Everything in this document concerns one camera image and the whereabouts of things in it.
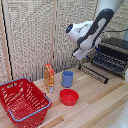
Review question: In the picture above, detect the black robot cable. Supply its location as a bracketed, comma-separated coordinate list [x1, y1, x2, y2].
[102, 28, 128, 35]

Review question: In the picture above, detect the wide woven screen panel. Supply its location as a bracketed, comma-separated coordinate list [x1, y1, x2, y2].
[55, 0, 98, 74]
[4, 0, 57, 82]

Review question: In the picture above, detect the blue plastic cup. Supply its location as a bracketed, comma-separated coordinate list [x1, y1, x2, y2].
[61, 70, 75, 89]

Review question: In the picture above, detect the orange food box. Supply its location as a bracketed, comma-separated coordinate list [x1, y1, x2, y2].
[43, 63, 56, 93]

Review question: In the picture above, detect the black wire oven tray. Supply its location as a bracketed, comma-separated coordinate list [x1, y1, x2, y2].
[91, 49, 127, 77]

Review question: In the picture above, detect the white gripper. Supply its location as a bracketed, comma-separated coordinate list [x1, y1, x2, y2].
[72, 39, 101, 61]

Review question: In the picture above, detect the black oven door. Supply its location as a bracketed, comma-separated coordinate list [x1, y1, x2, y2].
[77, 63, 110, 85]

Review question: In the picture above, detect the red plastic bowl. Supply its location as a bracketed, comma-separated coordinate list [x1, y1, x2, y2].
[59, 88, 80, 107]

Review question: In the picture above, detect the small grey bottle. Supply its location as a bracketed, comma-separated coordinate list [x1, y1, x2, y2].
[48, 85, 55, 94]

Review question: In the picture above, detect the black dish rack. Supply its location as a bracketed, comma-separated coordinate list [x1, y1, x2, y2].
[98, 37, 128, 78]

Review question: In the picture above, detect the red basket with blue handles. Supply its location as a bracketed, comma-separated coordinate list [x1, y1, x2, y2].
[0, 77, 53, 128]

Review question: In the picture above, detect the narrow woven screen panel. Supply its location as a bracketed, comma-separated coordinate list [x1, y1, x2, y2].
[0, 9, 9, 84]

